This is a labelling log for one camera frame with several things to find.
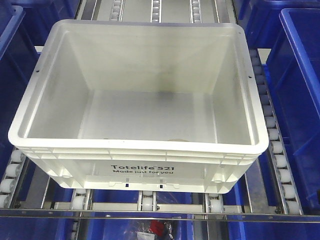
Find yellow plush fruit toy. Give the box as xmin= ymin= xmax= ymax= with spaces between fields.
xmin=167 ymin=138 xmax=189 ymax=142

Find white plastic tote box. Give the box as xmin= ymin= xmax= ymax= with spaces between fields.
xmin=8 ymin=20 xmax=269 ymax=194

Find red black items in bag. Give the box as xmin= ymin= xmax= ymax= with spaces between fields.
xmin=136 ymin=219 xmax=176 ymax=240

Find shelf roller tracks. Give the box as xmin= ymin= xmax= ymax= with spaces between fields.
xmin=74 ymin=0 xmax=237 ymax=24

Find blue bin lower shelf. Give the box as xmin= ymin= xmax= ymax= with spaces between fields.
xmin=81 ymin=190 xmax=194 ymax=240

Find right roller track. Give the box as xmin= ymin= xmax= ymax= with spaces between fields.
xmin=249 ymin=49 xmax=304 ymax=215

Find roller track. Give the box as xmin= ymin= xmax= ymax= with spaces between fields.
xmin=249 ymin=49 xmax=304 ymax=215
xmin=0 ymin=147 xmax=30 ymax=209

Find blue bin right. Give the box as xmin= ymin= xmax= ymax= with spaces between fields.
xmin=234 ymin=0 xmax=320 ymax=212

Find blue bin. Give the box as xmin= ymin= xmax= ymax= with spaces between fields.
xmin=234 ymin=0 xmax=320 ymax=212
xmin=0 ymin=0 xmax=80 ymax=176

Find left roller track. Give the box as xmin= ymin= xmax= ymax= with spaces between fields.
xmin=0 ymin=147 xmax=30 ymax=209

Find blue bin left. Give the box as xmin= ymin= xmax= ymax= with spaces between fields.
xmin=0 ymin=0 xmax=80 ymax=176

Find metal shelf front rail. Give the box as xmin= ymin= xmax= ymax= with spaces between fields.
xmin=0 ymin=208 xmax=320 ymax=224

